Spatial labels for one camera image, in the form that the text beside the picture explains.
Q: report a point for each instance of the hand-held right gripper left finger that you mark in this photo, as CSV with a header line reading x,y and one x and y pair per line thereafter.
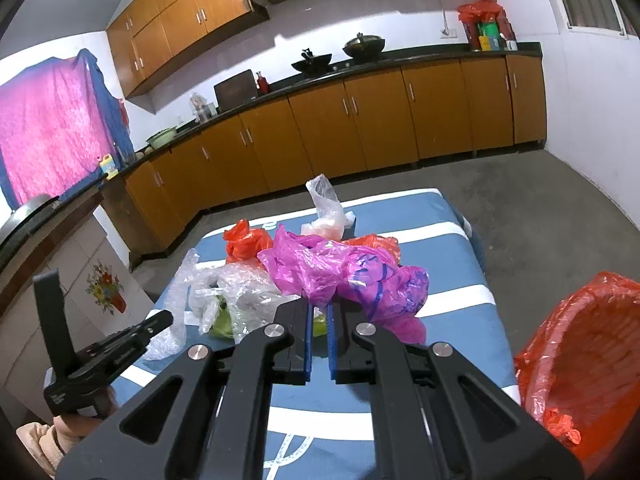
x,y
308,345

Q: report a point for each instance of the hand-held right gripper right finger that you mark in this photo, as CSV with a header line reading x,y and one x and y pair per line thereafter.
x,y
331,345

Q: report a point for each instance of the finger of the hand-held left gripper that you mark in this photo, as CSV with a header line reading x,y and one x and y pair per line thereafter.
x,y
125,345
52,325

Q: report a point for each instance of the pink plastic bag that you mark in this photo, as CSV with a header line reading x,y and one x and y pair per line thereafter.
x,y
320,265

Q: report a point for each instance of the orange-red plastic bag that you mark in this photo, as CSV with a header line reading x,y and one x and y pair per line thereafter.
x,y
245,242
380,245

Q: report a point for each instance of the clear bag with white contents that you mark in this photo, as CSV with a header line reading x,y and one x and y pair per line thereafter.
x,y
325,210

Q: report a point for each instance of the bin with red bag liner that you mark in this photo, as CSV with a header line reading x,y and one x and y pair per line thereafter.
x,y
590,360

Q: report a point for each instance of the person's left forearm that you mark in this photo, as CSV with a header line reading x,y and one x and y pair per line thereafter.
x,y
37,445

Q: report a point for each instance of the person's left hand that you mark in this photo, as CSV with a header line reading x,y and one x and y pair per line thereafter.
x,y
75,427

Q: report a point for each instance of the white cabinet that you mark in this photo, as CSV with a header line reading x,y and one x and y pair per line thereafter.
x,y
75,270

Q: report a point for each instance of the flower sticker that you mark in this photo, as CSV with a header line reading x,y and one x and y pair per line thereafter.
x,y
105,287

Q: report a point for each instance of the thin clear plastic bag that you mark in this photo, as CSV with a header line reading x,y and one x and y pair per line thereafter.
x,y
172,305

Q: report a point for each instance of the green crumpled wrapper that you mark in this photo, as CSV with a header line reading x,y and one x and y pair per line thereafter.
x,y
222,322

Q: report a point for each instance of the yellow bottle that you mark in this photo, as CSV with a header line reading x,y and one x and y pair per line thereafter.
x,y
108,167

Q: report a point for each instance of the pink and blue curtain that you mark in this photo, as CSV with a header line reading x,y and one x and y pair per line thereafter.
x,y
50,125

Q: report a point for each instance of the green pot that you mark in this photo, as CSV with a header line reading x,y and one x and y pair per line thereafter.
x,y
161,138

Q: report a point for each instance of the wooden base cabinet row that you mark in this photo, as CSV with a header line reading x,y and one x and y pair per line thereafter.
x,y
380,110

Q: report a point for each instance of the red bottle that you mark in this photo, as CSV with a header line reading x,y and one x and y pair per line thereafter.
x,y
262,84

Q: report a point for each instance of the brown cutting board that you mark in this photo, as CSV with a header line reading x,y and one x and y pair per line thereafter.
x,y
235,89

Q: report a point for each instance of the open black wok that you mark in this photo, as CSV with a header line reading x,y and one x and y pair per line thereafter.
x,y
311,64

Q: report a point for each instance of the black wok with lid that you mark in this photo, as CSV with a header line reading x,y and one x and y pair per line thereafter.
x,y
364,47

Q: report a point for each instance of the black kitchen countertop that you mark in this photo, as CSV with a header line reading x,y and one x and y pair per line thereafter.
x,y
425,56

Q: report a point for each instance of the green and yellow boxes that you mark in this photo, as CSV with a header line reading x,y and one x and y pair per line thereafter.
x,y
487,37

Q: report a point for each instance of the white cup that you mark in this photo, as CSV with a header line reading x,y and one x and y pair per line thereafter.
x,y
510,45

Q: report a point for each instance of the red bag on rack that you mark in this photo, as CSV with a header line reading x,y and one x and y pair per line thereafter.
x,y
480,10

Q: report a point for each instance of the wall socket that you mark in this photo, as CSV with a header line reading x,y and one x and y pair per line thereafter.
x,y
447,32

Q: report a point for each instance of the long wooden wall cabinet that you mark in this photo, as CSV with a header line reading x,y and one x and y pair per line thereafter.
x,y
190,15

